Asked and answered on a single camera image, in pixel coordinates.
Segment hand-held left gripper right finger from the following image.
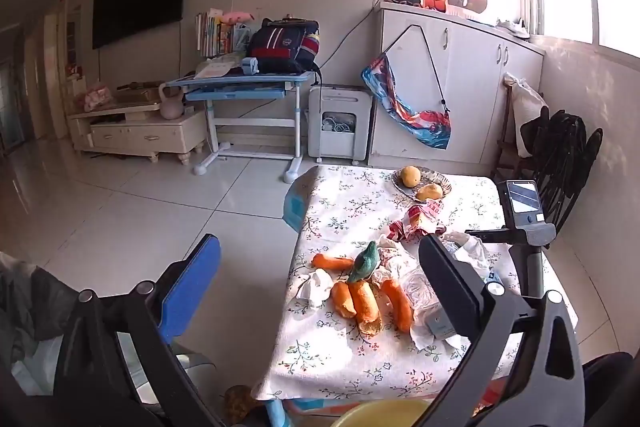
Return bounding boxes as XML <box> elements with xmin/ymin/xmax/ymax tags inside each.
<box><xmin>417</xmin><ymin>234</ymin><xmax>586</xmax><ymax>427</ymax></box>

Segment white sneakers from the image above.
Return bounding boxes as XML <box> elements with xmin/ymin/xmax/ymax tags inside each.
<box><xmin>495</xmin><ymin>18</ymin><xmax>531</xmax><ymax>38</ymax></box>

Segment orange carrot piece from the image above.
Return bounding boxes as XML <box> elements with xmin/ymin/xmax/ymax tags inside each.
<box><xmin>350</xmin><ymin>282</ymin><xmax>383</xmax><ymax>337</ymax></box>
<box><xmin>312</xmin><ymin>253</ymin><xmax>368</xmax><ymax>272</ymax></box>
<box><xmin>382</xmin><ymin>278</ymin><xmax>415</xmax><ymax>333</ymax></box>
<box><xmin>331</xmin><ymin>282</ymin><xmax>357</xmax><ymax>319</ymax></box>

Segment papers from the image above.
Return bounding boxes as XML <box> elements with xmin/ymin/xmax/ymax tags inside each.
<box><xmin>195</xmin><ymin>57</ymin><xmax>242</xmax><ymax>80</ymax></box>

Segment cream television cabinet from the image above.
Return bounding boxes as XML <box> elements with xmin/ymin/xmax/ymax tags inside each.
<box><xmin>67</xmin><ymin>99</ymin><xmax>208</xmax><ymax>165</ymax></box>

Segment white storage cabinet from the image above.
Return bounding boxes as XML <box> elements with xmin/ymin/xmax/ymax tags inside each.
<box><xmin>367</xmin><ymin>2</ymin><xmax>546</xmax><ymax>172</ymax></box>

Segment dark blue backpack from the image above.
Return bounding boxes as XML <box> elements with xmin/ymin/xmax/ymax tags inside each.
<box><xmin>245</xmin><ymin>18</ymin><xmax>321</xmax><ymax>75</ymax></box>

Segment white floor appliance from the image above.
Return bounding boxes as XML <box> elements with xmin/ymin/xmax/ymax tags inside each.
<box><xmin>307</xmin><ymin>83</ymin><xmax>372</xmax><ymax>165</ymax></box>

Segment blue study desk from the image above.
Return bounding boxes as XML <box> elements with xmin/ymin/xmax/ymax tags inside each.
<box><xmin>165</xmin><ymin>72</ymin><xmax>313</xmax><ymax>184</ymax></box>

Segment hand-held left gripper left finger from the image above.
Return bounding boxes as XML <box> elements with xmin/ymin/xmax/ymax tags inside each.
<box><xmin>52</xmin><ymin>234</ymin><xmax>226</xmax><ymax>427</ymax></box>

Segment green snack packet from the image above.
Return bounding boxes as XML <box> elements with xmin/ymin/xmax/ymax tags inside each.
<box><xmin>347</xmin><ymin>242</ymin><xmax>381</xmax><ymax>284</ymax></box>

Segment row of books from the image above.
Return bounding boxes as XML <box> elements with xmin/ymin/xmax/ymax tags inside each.
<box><xmin>195</xmin><ymin>8</ymin><xmax>251</xmax><ymax>60</ymax></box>

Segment red snack wrapper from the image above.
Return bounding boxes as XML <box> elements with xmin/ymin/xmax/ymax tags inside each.
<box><xmin>389</xmin><ymin>199</ymin><xmax>448</xmax><ymax>243</ymax></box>

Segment black folding chairs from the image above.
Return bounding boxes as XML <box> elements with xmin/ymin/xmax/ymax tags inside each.
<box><xmin>520</xmin><ymin>109</ymin><xmax>604</xmax><ymax>238</ymax></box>

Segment pink bundle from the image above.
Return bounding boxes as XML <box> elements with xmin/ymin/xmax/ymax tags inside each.
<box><xmin>82</xmin><ymin>87</ymin><xmax>112</xmax><ymax>112</ymax></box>

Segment black power cable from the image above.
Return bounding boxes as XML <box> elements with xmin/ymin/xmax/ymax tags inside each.
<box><xmin>312</xmin><ymin>4</ymin><xmax>382</xmax><ymax>78</ymax></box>

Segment person's black clothing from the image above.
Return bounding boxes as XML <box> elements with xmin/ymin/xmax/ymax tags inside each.
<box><xmin>582</xmin><ymin>352</ymin><xmax>637</xmax><ymax>427</ymax></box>

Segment white sack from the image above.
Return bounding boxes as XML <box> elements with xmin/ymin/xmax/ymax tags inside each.
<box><xmin>502</xmin><ymin>72</ymin><xmax>550</xmax><ymax>158</ymax></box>

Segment brown round object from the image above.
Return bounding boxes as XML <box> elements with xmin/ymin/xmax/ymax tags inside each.
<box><xmin>222</xmin><ymin>385</ymin><xmax>254</xmax><ymax>426</ymax></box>

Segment pink kettlebell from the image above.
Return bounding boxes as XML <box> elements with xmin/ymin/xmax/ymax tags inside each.
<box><xmin>158</xmin><ymin>82</ymin><xmax>186</xmax><ymax>122</ymax></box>

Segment white tissue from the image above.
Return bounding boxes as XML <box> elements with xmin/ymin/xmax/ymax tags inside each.
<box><xmin>410</xmin><ymin>307</ymin><xmax>471</xmax><ymax>353</ymax></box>
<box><xmin>442</xmin><ymin>231</ymin><xmax>501</xmax><ymax>284</ymax></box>
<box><xmin>295</xmin><ymin>269</ymin><xmax>333</xmax><ymax>308</ymax></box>

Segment colourful drawstring bag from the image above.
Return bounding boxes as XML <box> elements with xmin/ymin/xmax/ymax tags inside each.
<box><xmin>361</xmin><ymin>24</ymin><xmax>452</xmax><ymax>151</ymax></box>

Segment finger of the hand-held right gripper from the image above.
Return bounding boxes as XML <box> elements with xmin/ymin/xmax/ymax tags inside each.
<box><xmin>465</xmin><ymin>229</ymin><xmax>511</xmax><ymax>244</ymax></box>

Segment woven fruit plate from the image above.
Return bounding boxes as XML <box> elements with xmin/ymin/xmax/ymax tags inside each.
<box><xmin>391</xmin><ymin>166</ymin><xmax>452</xmax><ymax>202</ymax></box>

